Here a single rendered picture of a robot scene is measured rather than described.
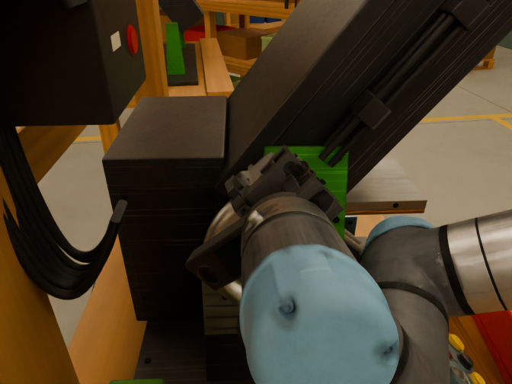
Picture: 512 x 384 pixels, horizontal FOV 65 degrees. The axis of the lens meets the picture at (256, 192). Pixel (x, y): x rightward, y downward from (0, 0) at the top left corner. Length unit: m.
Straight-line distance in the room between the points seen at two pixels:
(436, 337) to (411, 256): 0.07
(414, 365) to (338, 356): 0.07
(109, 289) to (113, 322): 0.10
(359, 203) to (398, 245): 0.35
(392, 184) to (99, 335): 0.61
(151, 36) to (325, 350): 1.15
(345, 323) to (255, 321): 0.04
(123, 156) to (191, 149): 0.10
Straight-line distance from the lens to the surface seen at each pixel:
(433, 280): 0.35
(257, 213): 0.29
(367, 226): 1.06
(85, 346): 0.84
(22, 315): 0.49
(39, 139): 0.73
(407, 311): 0.31
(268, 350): 0.19
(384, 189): 0.76
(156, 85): 1.30
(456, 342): 0.79
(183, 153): 0.61
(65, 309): 2.25
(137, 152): 0.63
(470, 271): 0.34
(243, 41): 3.53
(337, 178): 0.56
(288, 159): 0.38
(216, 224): 0.53
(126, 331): 0.84
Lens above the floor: 1.50
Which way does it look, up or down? 31 degrees down
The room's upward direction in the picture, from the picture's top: straight up
